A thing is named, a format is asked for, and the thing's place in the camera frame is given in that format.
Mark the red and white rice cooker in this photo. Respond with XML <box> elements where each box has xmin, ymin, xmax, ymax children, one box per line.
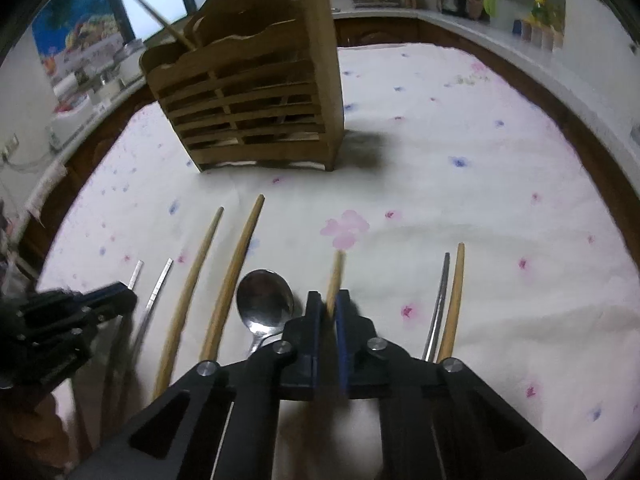
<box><xmin>50</xmin><ymin>102</ymin><xmax>97</xmax><ymax>149</ymax></box>

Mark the white kitchen countertop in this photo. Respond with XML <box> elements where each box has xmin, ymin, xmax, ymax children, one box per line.
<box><xmin>27</xmin><ymin>5</ymin><xmax>640</xmax><ymax>221</ymax></box>

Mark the floral white tablecloth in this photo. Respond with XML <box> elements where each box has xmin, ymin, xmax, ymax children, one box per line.
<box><xmin>37</xmin><ymin>42</ymin><xmax>640</xmax><ymax>480</ymax></box>

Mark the person's left forearm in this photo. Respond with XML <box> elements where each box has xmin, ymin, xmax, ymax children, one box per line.
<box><xmin>0</xmin><ymin>390</ymin><xmax>68</xmax><ymax>480</ymax></box>

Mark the wooden utensil holder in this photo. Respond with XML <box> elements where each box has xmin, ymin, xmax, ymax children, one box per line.
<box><xmin>139</xmin><ymin>0</ymin><xmax>345</xmax><ymax>173</ymax></box>

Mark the yellow-capped oil bottle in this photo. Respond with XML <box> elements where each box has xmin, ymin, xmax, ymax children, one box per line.
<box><xmin>531</xmin><ymin>0</ymin><xmax>561</xmax><ymax>26</ymax></box>

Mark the fruit wall poster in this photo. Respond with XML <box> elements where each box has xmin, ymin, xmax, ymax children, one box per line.
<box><xmin>31</xmin><ymin>0</ymin><xmax>132</xmax><ymax>78</ymax></box>

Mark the seasoning jar rack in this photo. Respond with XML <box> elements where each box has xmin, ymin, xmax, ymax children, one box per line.
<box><xmin>512</xmin><ymin>17</ymin><xmax>566</xmax><ymax>52</ymax></box>

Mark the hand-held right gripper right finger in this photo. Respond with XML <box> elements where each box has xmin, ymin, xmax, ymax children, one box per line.
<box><xmin>336</xmin><ymin>288</ymin><xmax>588</xmax><ymax>480</ymax></box>

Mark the metal spoon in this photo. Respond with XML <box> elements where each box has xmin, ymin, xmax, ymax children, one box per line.
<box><xmin>236</xmin><ymin>269</ymin><xmax>296</xmax><ymax>358</ymax></box>

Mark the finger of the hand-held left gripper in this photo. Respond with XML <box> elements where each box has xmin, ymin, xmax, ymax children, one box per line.
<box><xmin>70</xmin><ymin>282</ymin><xmax>138</xmax><ymax>326</ymax></box>

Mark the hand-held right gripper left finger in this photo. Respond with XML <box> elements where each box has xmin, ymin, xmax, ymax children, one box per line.
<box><xmin>65</xmin><ymin>290</ymin><xmax>326</xmax><ymax>480</ymax></box>

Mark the small white cooker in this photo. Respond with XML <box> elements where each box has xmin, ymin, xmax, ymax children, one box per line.
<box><xmin>97</xmin><ymin>72</ymin><xmax>124</xmax><ymax>104</ymax></box>

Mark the wooden chopstick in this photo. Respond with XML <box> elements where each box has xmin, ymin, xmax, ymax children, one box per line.
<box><xmin>325</xmin><ymin>250</ymin><xmax>346</xmax><ymax>317</ymax></box>
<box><xmin>436</xmin><ymin>242</ymin><xmax>466</xmax><ymax>364</ymax></box>
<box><xmin>155</xmin><ymin>206</ymin><xmax>225</xmax><ymax>401</ymax></box>
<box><xmin>200</xmin><ymin>194</ymin><xmax>265</xmax><ymax>363</ymax></box>

